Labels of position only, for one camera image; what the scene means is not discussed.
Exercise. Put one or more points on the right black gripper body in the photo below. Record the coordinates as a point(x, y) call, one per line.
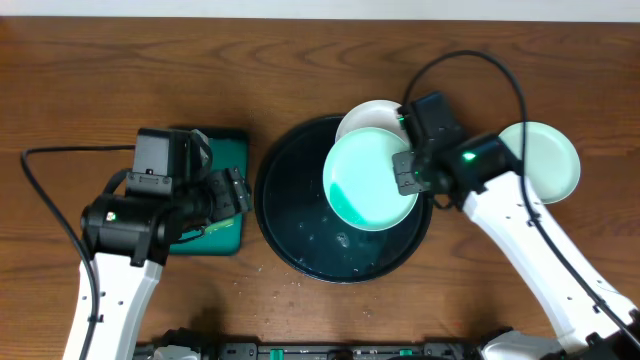
point(406, 173)

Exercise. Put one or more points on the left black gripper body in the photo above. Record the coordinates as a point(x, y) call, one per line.
point(228, 192)

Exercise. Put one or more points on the green yellow sponge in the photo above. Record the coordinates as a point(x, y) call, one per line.
point(218, 225)

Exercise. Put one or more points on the light green plate front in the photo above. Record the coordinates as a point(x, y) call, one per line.
point(359, 180)

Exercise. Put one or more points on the light green plate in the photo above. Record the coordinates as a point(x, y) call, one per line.
point(359, 180)
point(552, 164)

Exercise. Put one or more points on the white plate green stain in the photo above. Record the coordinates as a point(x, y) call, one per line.
point(375, 113)

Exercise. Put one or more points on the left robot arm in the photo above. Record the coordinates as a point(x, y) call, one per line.
point(171, 195)

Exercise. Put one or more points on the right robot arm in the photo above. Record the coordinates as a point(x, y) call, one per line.
point(483, 179)

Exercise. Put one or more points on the black rectangular tray green water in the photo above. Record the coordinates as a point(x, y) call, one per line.
point(230, 149)

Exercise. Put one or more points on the black round tray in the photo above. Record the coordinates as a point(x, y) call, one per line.
point(301, 228)

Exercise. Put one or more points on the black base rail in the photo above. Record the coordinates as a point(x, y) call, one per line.
point(253, 351)

